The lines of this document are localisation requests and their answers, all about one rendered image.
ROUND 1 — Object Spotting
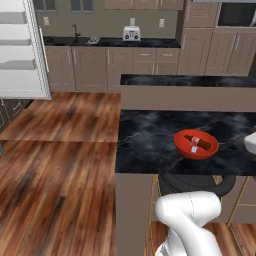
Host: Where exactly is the red bowl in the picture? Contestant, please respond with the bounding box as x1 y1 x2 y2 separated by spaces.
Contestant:
173 129 220 161

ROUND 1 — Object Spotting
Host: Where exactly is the white fridge door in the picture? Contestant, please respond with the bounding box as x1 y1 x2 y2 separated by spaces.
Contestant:
0 0 53 101

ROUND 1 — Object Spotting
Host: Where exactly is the beige lower cupboard run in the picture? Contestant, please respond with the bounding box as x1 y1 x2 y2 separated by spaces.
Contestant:
44 45 181 94

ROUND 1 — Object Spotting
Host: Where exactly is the beige cupboard run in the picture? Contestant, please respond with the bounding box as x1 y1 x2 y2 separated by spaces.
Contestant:
44 45 181 94
103 0 185 11

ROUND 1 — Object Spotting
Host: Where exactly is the brown soda bottle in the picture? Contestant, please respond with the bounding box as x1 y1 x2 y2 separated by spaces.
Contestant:
183 133 212 151

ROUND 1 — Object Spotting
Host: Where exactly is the black round stool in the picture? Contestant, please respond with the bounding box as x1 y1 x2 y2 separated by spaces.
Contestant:
146 172 250 256

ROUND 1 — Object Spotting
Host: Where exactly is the white toaster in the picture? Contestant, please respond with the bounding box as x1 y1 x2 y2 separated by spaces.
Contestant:
122 25 142 43

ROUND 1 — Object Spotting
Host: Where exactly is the grey item by sink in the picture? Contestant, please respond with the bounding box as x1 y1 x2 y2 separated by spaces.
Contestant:
86 36 101 45

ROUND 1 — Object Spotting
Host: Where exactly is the beige tall cupboard unit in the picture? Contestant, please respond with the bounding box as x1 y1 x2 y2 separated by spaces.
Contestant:
177 0 256 77

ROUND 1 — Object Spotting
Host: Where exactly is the black sink tap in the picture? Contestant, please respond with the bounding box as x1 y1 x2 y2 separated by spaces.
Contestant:
70 23 82 39

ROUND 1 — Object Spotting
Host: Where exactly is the dark grey cupboard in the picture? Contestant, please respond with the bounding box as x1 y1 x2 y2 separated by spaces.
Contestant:
0 97 33 135

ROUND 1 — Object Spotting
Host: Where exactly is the beige upper cupboard run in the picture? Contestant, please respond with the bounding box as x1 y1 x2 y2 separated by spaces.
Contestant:
103 0 185 11

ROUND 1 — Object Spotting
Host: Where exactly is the grey window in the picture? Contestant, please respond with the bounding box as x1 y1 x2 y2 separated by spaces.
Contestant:
32 0 95 13

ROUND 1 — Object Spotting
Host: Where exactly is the black built-in microwave oven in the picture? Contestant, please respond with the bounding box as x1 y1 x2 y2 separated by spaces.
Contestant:
216 1 256 29

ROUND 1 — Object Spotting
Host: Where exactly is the grey fridge door handle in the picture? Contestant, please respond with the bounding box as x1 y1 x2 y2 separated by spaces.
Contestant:
38 26 51 74

